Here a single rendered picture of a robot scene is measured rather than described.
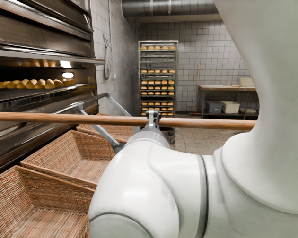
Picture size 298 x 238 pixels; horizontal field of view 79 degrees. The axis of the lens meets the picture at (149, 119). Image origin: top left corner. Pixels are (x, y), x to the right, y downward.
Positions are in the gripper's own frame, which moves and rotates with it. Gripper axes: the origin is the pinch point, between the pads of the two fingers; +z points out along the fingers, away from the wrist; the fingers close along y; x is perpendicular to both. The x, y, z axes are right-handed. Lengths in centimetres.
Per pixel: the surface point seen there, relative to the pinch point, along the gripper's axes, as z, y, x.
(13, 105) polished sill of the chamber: 35, 3, -79
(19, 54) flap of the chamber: 28, -22, -64
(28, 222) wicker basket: 15, 60, -66
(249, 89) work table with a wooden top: 408, 29, 198
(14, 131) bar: -6.3, 2.5, -41.9
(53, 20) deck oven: 82, -50, -79
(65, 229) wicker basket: 13, 60, -44
